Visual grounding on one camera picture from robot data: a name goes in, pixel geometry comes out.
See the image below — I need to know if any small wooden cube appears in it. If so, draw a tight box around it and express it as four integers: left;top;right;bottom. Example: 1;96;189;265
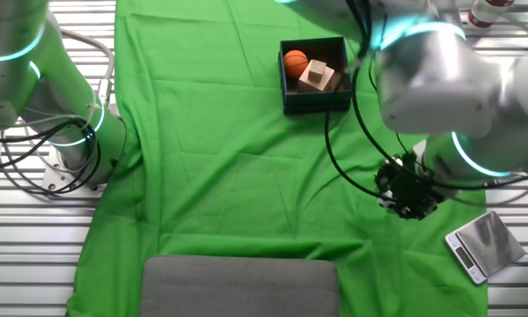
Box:
307;60;328;84

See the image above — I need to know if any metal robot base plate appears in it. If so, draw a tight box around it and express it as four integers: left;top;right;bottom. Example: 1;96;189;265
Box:
40;144;107;195

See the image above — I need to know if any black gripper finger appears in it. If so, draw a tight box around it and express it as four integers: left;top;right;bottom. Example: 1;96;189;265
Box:
375;186;397;210
395;205;437;221

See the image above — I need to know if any silver digital scale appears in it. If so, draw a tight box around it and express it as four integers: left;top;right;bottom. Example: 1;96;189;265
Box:
444;210;527;286

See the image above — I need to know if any grey cushion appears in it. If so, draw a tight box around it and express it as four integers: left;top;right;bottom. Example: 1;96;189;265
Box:
138;254;341;317

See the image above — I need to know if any dark green gift box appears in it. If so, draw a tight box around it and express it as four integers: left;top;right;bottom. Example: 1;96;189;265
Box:
278;36;353;116

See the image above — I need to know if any green cloth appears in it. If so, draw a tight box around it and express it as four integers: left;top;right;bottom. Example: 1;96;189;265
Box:
65;0;489;317

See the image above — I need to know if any red white bottle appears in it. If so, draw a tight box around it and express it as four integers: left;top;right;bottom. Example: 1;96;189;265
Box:
466;0;517;29

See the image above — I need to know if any grey conduit hose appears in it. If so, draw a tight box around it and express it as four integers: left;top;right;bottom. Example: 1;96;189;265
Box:
55;27;116;109

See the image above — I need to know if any large wooden block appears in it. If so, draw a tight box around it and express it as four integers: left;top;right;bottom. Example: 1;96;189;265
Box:
296;60;337;95

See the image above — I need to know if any black base cable bundle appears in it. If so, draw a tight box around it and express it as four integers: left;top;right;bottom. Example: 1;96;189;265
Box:
0;114;103;195

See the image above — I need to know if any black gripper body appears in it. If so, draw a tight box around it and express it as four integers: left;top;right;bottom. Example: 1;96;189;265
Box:
374;151;446;209

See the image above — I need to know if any small orange basketball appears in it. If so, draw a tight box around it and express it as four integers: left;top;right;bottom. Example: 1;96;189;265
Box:
283;49;311;80

